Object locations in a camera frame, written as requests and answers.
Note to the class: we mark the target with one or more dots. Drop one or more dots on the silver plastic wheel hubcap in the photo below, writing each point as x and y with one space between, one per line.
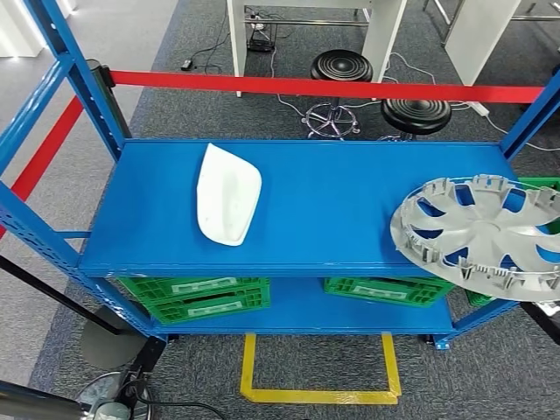
490 232

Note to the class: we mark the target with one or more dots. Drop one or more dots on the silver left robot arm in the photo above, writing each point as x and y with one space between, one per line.
109 414

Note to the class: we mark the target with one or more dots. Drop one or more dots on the blue metal shelf rack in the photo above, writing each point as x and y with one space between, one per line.
350 203

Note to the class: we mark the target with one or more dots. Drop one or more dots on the white plastic mirror cover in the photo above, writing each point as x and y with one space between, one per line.
227 197

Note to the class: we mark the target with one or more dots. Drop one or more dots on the long red barrier belt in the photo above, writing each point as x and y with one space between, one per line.
306 87

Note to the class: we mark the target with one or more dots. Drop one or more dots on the green folded plastic crate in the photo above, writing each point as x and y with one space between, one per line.
394 293
219 310
153 287

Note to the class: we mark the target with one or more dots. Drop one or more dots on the black round stool chrome base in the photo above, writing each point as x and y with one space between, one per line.
415 115
341 65

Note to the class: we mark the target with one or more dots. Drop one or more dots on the black device box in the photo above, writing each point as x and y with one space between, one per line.
261 43

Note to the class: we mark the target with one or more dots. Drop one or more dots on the black power adapter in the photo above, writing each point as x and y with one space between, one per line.
187 65

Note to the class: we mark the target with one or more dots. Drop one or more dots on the black chrome barrier stanchion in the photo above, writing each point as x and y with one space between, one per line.
114 110

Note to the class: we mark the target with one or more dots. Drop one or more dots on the green open plastic crate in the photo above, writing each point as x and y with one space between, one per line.
479 298

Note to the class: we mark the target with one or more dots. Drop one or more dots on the white power strip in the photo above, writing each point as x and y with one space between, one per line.
479 108

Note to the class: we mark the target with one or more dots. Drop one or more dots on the white desk panel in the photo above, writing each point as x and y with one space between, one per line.
477 35

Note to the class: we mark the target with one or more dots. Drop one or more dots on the short red barrier belt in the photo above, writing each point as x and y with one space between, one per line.
44 153

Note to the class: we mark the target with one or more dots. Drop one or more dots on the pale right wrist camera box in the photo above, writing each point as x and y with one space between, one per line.
550 308

